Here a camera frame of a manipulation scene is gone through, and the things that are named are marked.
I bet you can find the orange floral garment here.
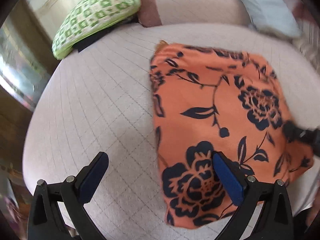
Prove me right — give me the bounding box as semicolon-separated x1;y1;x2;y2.
149;42;313;229

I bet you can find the striped floral cushion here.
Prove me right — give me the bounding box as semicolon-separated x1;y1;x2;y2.
292;19;319;73

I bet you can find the light blue pillow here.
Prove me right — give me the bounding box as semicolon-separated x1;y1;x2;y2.
241;0;302;40

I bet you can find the dark wooden glass door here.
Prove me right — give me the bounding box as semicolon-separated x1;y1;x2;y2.
1;0;59;171

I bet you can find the pink bolster cushion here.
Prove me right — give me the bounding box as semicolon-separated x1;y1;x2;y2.
137;0;251;28

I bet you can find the black cloth under pillow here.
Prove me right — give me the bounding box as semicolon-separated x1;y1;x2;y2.
72;15;138;53

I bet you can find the green white patterned pillow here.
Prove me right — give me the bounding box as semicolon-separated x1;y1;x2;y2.
52;0;141;60

